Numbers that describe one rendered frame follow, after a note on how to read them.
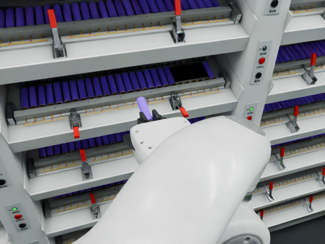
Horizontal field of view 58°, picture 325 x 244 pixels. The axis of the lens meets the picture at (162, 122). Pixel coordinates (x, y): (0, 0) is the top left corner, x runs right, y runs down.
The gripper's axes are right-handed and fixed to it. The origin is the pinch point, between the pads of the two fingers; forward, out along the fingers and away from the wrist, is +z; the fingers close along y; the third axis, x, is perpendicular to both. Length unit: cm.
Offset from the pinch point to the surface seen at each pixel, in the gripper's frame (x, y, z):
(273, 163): 44, -54, 30
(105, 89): 1.9, 5.1, 27.1
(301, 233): 96, -80, 35
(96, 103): 4.0, 8.2, 23.1
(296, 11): -13, -48, 22
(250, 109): 12.3, -34.7, 19.6
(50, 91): 0.8, 19.0, 29.1
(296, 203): 79, -78, 39
